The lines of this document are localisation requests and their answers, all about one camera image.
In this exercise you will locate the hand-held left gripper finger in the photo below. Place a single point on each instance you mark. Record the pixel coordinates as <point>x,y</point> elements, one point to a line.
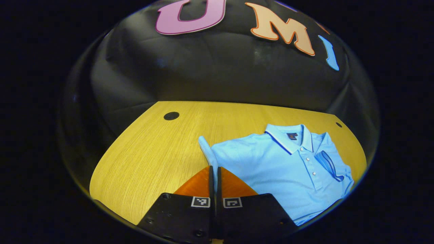
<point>211,186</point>
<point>219,186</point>

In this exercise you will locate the light blue polo T-shirt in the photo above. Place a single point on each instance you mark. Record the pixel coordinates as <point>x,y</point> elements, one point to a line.
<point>271,169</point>

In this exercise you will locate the black backdrop cloth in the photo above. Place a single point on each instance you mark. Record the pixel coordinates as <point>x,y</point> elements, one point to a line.
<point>203,67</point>

